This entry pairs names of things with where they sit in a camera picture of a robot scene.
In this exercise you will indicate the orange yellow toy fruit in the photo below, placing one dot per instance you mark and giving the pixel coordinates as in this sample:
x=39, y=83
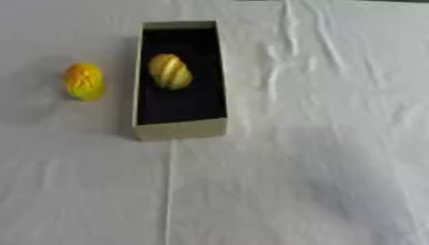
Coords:
x=84, y=81

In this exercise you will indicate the tan box with black inside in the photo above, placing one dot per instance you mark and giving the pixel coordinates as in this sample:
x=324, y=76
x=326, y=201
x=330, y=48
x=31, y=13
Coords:
x=178, y=130

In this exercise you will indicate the yellow striped toy bread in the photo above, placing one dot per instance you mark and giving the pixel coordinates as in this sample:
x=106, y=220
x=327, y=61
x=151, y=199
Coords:
x=170, y=71

